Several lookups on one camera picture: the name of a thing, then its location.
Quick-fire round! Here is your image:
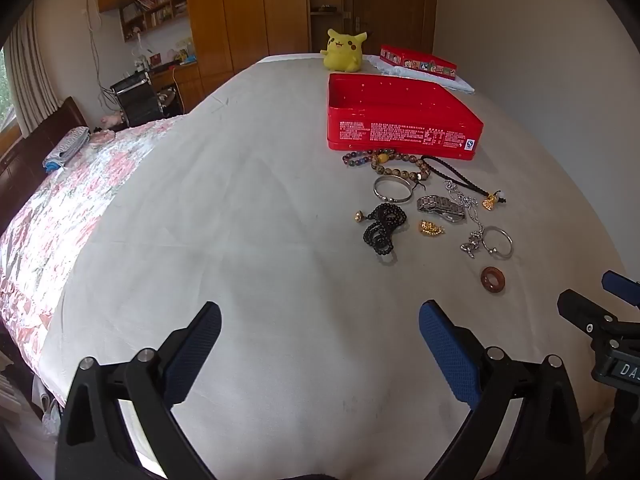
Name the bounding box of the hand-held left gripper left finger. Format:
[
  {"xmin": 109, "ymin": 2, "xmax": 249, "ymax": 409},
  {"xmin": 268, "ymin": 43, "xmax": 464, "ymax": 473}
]
[{"xmin": 54, "ymin": 301, "xmax": 223, "ymax": 480}]

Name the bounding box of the thin silver bangle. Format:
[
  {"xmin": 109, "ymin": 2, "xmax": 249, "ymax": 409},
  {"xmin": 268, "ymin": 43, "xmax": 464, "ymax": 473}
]
[{"xmin": 480, "ymin": 227, "xmax": 514, "ymax": 260}]

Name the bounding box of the silver chain necklace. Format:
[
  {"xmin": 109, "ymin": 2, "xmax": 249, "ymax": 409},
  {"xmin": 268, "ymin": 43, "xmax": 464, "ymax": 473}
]
[{"xmin": 444, "ymin": 179, "xmax": 489, "ymax": 261}]

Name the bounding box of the grey folded cloth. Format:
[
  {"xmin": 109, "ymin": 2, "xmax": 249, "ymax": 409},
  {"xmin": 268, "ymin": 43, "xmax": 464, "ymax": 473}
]
[{"xmin": 42, "ymin": 127, "xmax": 91, "ymax": 170}]

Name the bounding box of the beige curtain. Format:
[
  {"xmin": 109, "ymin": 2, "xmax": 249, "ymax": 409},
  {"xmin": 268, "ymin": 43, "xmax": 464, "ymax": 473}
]
[{"xmin": 3, "ymin": 0, "xmax": 59, "ymax": 139}]

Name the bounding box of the wooden bead bracelet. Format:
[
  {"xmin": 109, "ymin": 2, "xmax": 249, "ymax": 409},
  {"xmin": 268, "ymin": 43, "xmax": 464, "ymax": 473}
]
[{"xmin": 372, "ymin": 148, "xmax": 434, "ymax": 184}]

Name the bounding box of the brown wooden ring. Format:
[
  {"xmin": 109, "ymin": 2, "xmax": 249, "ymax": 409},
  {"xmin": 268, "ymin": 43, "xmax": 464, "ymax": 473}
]
[{"xmin": 480, "ymin": 265, "xmax": 507, "ymax": 292}]

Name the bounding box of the wooden wall bookshelf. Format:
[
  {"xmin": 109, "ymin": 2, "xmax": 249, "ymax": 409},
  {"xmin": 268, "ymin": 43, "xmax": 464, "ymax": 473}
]
[{"xmin": 97, "ymin": 0, "xmax": 192, "ymax": 44}]

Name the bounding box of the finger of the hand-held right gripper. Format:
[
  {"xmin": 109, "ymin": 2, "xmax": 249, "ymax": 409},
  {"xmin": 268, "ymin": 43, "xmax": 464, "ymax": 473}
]
[
  {"xmin": 602, "ymin": 270, "xmax": 640, "ymax": 309},
  {"xmin": 557, "ymin": 288, "xmax": 640, "ymax": 347}
]

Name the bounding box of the yellow plush toy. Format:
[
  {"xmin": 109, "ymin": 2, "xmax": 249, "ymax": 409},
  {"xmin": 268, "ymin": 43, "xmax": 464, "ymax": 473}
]
[{"xmin": 320, "ymin": 28, "xmax": 369, "ymax": 72}]

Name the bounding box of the multicoloured bead bracelet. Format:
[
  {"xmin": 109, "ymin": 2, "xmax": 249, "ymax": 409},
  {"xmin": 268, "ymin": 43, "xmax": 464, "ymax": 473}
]
[{"xmin": 342, "ymin": 148, "xmax": 382, "ymax": 169}]

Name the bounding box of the dark wooden headboard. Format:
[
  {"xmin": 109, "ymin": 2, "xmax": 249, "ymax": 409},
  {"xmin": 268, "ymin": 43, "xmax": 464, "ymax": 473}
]
[{"xmin": 0, "ymin": 95, "xmax": 89, "ymax": 235}]

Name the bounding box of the wooden desk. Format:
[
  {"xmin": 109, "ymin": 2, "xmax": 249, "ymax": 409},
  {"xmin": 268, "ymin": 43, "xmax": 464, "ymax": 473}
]
[{"xmin": 149, "ymin": 58, "xmax": 203, "ymax": 113}]

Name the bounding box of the floral blanket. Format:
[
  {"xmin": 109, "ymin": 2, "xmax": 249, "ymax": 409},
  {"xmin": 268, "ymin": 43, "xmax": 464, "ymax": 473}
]
[{"xmin": 0, "ymin": 115, "xmax": 190, "ymax": 407}]

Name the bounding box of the wooden wardrobe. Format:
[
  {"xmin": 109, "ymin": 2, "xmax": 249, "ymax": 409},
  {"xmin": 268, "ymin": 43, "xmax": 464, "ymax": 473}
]
[{"xmin": 182, "ymin": 0, "xmax": 312, "ymax": 112}]

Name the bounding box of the wooden door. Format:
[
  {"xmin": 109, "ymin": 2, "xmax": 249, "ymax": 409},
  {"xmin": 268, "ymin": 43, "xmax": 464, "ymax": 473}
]
[{"xmin": 307, "ymin": 0, "xmax": 439, "ymax": 57}]

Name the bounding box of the black bead necklace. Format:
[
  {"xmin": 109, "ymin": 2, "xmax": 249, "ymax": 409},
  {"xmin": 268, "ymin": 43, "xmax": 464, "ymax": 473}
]
[{"xmin": 354, "ymin": 203, "xmax": 399, "ymax": 265}]

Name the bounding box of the silver metal watch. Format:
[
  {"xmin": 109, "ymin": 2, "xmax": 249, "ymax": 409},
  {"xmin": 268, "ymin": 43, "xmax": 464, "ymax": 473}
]
[{"xmin": 416, "ymin": 194, "xmax": 469, "ymax": 224}]

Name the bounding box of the red tin box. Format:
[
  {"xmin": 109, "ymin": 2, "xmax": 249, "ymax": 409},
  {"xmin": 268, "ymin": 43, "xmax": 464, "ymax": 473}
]
[{"xmin": 326, "ymin": 73, "xmax": 485, "ymax": 162}]

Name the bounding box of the black cord necklace gold pendant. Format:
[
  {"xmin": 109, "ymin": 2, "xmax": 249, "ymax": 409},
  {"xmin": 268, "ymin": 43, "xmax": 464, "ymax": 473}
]
[{"xmin": 421, "ymin": 155, "xmax": 509, "ymax": 211}]

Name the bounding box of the red printed tin lid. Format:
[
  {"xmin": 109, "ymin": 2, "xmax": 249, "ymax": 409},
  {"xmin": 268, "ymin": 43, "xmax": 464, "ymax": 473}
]
[{"xmin": 379, "ymin": 44, "xmax": 459, "ymax": 79}]

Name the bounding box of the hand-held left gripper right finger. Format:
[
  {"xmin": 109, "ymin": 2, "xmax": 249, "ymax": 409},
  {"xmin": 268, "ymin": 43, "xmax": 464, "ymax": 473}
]
[{"xmin": 419, "ymin": 300, "xmax": 587, "ymax": 480}]

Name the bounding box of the black office chair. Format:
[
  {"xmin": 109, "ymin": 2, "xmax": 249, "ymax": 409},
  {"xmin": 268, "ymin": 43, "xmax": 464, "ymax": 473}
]
[{"xmin": 110, "ymin": 72, "xmax": 167, "ymax": 128}]

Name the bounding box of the white folded cloth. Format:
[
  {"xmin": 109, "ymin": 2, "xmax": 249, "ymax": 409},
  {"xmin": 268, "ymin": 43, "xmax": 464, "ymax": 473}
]
[{"xmin": 367, "ymin": 53, "xmax": 476, "ymax": 95}]

